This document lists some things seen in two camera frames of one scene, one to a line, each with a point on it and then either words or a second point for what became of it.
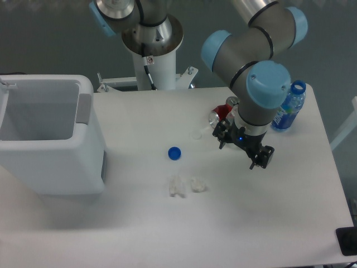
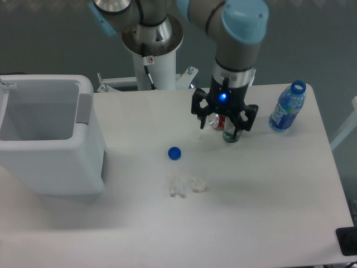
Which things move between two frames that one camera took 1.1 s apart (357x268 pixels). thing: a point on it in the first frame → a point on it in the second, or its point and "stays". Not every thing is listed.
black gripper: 250,143 → 223,99
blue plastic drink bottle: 285,115 stays
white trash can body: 51,142 stays
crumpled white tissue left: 175,186 stays
